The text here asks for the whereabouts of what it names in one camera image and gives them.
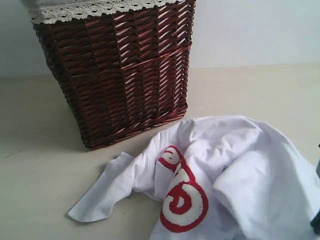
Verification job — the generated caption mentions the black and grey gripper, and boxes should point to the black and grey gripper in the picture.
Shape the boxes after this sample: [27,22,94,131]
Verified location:
[309,142,320,228]

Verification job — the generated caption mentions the white t-shirt with red print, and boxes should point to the white t-shirt with red print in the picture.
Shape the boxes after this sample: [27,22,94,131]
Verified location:
[68,116,320,240]

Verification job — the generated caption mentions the dark brown wicker basket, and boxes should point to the dark brown wicker basket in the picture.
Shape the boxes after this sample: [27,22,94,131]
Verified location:
[33,0,196,150]

